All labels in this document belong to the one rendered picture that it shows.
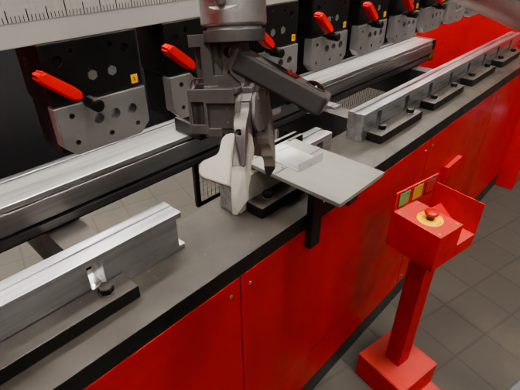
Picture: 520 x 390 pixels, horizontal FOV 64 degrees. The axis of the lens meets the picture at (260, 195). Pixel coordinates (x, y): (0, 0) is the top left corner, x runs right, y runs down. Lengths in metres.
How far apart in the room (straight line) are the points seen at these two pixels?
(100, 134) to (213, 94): 0.27
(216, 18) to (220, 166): 0.16
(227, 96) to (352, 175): 0.53
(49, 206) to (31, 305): 0.30
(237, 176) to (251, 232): 0.52
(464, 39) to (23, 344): 2.82
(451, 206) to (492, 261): 1.15
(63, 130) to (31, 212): 0.38
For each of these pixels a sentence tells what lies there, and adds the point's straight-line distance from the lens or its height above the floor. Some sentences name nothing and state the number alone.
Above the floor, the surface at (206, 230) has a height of 0.88.
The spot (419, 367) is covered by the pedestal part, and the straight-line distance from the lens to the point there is 1.75.
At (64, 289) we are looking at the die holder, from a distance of 0.82.
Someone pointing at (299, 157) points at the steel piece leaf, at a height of 1.00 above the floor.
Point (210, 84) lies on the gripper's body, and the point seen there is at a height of 1.31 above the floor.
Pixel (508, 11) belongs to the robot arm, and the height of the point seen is 1.40.
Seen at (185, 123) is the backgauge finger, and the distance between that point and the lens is 1.18.
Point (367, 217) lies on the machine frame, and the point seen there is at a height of 0.69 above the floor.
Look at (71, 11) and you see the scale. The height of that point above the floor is 1.37.
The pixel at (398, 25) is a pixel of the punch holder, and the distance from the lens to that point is 1.40.
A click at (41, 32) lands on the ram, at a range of 0.65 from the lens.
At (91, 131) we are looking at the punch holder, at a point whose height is 1.21.
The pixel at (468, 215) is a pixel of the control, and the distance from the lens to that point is 1.38.
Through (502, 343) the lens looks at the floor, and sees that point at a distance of 2.12.
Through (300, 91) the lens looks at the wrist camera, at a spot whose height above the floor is 1.32.
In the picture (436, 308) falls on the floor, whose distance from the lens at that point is 2.14.
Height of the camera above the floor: 1.47
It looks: 33 degrees down
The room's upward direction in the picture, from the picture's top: straight up
